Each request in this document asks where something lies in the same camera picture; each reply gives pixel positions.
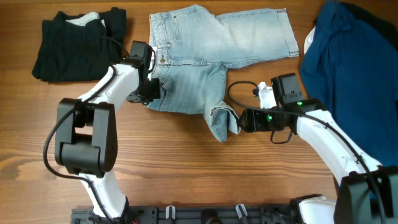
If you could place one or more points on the white rail clip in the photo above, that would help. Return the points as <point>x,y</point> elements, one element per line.
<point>170,213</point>
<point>242,213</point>

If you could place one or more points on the dark blue shirt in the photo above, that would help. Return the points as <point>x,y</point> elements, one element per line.
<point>352,69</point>

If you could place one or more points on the light blue denim shorts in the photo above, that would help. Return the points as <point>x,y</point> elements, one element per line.
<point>194,50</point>

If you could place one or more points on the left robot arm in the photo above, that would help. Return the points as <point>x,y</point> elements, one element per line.
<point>86,141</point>

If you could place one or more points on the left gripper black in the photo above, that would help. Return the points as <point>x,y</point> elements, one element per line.
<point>155,94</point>

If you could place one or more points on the folded black garment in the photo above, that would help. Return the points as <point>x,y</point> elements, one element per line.
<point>80,48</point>

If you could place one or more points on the left white rail clip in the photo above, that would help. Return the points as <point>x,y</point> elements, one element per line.
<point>170,213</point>

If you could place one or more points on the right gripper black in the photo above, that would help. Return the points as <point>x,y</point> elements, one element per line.
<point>245,120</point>

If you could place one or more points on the white garment under pile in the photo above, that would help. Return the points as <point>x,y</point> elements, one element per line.
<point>309,40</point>

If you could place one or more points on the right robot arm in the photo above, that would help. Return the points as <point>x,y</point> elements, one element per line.
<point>367,189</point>

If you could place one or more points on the black garment top right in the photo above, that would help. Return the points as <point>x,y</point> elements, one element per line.
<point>385,28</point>

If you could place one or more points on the right white rail clip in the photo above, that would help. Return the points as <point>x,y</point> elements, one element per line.
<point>242,213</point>

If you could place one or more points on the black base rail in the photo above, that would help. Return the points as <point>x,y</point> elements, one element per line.
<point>202,214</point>

